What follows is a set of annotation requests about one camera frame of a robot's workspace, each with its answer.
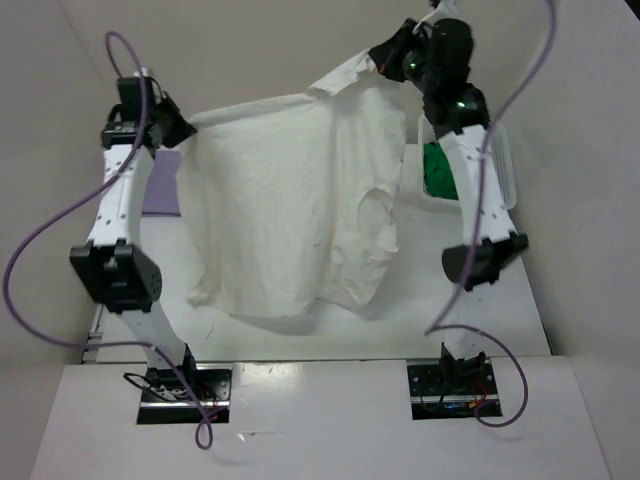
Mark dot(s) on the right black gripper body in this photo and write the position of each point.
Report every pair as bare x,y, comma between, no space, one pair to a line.
415,66

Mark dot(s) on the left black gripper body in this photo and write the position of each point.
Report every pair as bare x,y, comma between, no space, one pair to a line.
155,116

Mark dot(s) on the purple t shirt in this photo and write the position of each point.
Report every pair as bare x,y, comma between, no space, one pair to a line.
160,197

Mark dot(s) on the cream t shirt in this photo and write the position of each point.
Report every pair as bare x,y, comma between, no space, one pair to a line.
288,200

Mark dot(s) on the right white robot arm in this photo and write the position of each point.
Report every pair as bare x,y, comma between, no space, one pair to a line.
436,60

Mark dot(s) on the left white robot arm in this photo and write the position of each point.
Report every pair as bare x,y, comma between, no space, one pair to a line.
112,265

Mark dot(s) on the white perforated plastic basket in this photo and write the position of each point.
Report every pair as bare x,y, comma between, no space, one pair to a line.
501,158

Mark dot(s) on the green t shirt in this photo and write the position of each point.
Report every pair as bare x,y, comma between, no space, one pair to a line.
438,177

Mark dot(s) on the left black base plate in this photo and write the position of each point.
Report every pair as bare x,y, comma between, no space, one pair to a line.
168,402

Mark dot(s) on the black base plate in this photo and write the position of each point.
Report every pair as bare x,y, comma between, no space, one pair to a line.
168,402
431,400

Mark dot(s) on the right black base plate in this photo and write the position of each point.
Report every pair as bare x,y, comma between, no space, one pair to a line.
431,400

